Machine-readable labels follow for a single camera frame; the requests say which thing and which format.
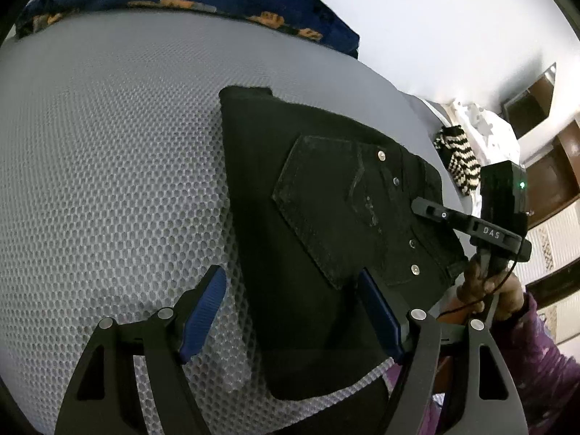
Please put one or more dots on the black pants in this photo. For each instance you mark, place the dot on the black pants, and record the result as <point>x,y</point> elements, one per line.
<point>317,190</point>

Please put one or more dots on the person's right forearm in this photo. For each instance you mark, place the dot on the person's right forearm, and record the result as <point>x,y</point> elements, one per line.
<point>534,358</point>

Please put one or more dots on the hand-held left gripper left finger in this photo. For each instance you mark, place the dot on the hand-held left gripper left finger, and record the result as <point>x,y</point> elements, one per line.
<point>201,312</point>

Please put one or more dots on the person's right hand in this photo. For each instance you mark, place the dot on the person's right hand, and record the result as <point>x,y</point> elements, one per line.
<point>510,297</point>

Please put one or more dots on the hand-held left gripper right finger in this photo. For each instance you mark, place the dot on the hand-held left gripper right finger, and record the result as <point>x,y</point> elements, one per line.
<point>380,315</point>

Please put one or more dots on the grey mesh mattress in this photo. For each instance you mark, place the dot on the grey mesh mattress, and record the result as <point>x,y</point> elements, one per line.
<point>113,167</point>

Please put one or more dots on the black and white striped cloth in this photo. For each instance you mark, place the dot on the black and white striped cloth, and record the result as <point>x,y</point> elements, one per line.
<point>462,163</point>

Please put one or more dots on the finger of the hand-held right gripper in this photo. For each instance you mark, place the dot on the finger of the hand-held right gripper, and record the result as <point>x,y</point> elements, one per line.
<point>437,212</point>

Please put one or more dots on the white paw print pillow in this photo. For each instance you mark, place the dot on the white paw print pillow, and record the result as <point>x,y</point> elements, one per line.
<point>494,136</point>

